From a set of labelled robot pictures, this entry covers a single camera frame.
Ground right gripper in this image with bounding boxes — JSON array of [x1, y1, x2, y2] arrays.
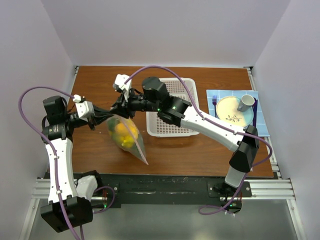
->
[[110, 86, 160, 119]]

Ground clear polka dot zip bag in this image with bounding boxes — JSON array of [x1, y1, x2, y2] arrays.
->
[[106, 115, 149, 165]]

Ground green fake cucumber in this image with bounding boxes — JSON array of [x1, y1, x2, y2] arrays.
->
[[106, 117, 119, 138]]

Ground small orange fake fruit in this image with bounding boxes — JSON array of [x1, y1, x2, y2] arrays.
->
[[114, 122, 128, 136]]

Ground yellow fake bananas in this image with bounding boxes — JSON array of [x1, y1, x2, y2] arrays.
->
[[120, 119, 139, 148]]

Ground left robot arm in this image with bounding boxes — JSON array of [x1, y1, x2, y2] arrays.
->
[[40, 94, 110, 233]]

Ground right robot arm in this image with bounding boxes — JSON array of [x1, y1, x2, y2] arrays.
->
[[111, 74, 259, 197]]

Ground white plastic basket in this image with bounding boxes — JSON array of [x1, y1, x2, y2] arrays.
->
[[146, 77, 199, 138]]

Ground blue checkered placemat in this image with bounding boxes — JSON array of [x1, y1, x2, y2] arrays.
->
[[206, 89, 270, 137]]

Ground purple plastic fork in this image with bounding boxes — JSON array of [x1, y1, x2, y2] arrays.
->
[[212, 95, 218, 119]]

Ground cream and blue plate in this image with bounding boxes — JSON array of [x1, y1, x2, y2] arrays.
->
[[216, 96, 254, 127]]

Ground grey mug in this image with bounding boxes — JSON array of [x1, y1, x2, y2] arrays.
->
[[237, 94, 256, 112]]

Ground purple plastic knife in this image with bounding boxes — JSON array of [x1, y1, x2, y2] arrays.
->
[[252, 98, 258, 128]]

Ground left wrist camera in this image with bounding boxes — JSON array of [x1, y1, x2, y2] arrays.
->
[[72, 94, 95, 122]]

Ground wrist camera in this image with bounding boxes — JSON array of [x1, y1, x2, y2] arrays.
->
[[112, 74, 131, 93], [72, 94, 95, 122]]

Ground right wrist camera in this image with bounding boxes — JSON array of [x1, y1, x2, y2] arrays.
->
[[112, 74, 131, 93]]

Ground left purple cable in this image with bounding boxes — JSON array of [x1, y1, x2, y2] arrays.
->
[[17, 86, 86, 240]]

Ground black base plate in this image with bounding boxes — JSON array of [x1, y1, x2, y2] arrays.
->
[[91, 173, 252, 208]]

